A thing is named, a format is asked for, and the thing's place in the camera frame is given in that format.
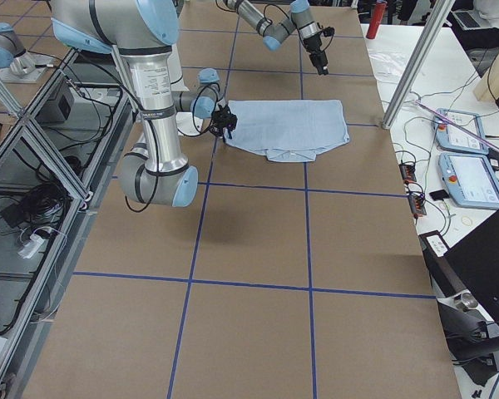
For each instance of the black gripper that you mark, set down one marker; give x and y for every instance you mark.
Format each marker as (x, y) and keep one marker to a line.
(223, 120)
(314, 46)

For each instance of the light blue button-up shirt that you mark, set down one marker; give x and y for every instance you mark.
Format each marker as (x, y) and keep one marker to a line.
(288, 131)

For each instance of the clear plastic bag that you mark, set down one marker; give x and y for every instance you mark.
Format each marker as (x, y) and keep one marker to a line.
(387, 67)

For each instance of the red water bottle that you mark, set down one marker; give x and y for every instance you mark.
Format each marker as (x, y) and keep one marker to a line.
(376, 18)

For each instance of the upper blue teach pendant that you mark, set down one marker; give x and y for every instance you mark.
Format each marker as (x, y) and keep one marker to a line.
(450, 138)

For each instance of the blue teach pendant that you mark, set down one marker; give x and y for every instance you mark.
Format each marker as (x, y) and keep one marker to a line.
(470, 180)
(450, 138)

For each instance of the lower blue teach pendant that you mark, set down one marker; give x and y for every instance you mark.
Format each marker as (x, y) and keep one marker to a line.
(470, 180)

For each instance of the white power strip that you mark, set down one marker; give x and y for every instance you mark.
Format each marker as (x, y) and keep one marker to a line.
(35, 244)

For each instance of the black laptop computer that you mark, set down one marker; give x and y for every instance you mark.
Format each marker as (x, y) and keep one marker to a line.
(470, 264)

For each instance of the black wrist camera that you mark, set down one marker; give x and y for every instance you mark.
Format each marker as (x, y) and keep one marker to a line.
(327, 31)

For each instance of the aluminium frame post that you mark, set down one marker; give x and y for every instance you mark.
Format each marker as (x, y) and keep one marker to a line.
(424, 44)

